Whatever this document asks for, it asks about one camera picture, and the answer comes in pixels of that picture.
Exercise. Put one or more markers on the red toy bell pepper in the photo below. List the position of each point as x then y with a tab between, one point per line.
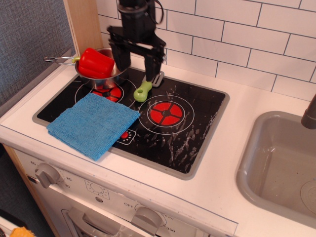
92	64

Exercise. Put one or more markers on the grey faucet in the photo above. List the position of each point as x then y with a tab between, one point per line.
308	119

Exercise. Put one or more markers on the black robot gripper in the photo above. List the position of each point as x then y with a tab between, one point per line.
137	35

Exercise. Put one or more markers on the blue folded cloth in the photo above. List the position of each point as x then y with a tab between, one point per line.
92	125

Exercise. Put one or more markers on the grey oven door handle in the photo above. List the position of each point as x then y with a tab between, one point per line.
90	223

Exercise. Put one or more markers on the grey plastic sink basin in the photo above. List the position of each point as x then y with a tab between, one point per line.
278	167

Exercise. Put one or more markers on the green handled grey spatula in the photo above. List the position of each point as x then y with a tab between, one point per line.
141	93

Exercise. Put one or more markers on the grey left timer knob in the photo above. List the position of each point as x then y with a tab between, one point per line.
47	175

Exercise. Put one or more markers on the black toy stovetop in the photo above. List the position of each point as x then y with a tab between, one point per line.
176	123

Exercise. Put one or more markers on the small steel saucepan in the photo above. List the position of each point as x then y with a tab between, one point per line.
117	77

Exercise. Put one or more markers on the orange yellow object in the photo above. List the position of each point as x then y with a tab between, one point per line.
21	232

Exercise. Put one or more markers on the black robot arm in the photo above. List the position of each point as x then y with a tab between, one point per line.
137	5

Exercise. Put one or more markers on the grey right oven knob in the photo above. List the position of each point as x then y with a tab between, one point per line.
147	220

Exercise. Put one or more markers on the light wooden side post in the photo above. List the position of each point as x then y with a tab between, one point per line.
84	24

